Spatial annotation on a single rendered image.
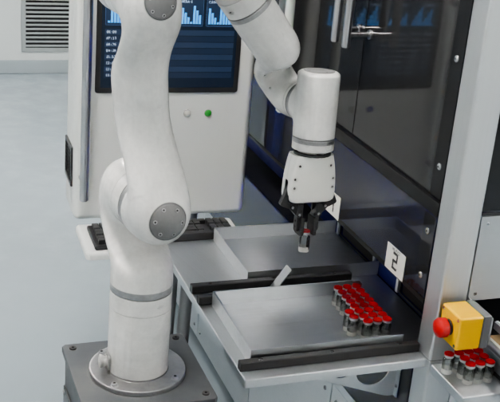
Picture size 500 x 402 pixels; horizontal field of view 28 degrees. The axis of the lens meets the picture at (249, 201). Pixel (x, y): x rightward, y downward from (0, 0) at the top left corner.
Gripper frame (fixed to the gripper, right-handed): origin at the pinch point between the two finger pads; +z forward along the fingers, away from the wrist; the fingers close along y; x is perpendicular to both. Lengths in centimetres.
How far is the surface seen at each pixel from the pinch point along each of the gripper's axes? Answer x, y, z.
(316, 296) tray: -17.5, -12.7, 24.4
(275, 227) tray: -51, -16, 20
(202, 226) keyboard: -75, -5, 27
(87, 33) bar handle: -79, 28, -26
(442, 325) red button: 22.2, -20.6, 14.4
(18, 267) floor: -231, 22, 98
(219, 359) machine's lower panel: -115, -28, 91
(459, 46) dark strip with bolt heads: 10.8, -23.9, -38.2
